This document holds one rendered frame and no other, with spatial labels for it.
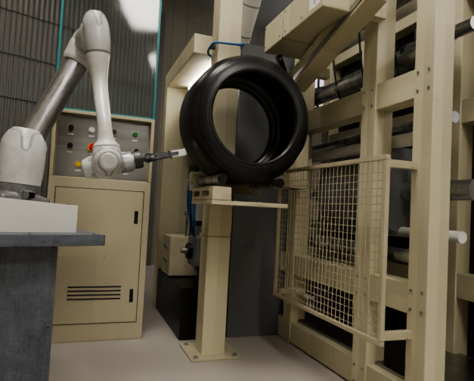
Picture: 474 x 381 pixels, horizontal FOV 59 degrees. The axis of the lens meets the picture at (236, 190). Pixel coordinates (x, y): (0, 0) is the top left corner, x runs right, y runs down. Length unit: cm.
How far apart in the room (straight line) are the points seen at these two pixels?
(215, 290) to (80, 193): 91
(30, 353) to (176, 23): 509
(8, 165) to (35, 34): 366
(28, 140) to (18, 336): 70
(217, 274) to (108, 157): 94
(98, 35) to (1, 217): 83
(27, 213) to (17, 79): 356
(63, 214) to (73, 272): 88
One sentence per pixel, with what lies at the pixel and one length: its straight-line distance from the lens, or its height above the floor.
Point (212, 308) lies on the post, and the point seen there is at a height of 24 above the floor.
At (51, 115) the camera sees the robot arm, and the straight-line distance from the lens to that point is 198.
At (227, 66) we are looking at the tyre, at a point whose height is 139.
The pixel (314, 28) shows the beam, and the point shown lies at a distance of 216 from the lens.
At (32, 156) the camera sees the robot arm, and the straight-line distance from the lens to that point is 172.
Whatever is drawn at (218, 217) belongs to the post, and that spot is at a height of 72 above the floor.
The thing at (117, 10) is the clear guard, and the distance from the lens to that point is 275.
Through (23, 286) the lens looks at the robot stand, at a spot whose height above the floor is 46.
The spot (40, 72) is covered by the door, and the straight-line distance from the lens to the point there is 518.
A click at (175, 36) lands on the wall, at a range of 613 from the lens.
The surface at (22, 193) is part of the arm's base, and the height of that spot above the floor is 78.
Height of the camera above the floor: 77
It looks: 3 degrees up
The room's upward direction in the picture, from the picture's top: 3 degrees clockwise
